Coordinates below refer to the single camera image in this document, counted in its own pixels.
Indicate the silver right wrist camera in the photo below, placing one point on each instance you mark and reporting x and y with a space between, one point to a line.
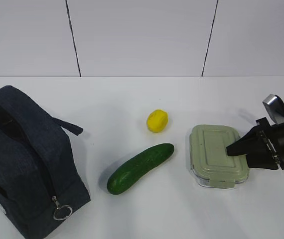
275 108

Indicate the green lidded glass container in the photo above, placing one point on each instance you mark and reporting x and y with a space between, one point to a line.
209 161

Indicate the dark blue lunch bag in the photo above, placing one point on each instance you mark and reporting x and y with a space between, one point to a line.
39 184

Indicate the green cucumber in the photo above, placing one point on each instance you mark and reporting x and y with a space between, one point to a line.
135 168

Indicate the yellow lemon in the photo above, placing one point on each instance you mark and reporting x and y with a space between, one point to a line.
157 121

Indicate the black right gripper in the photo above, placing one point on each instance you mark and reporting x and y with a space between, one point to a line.
253 146

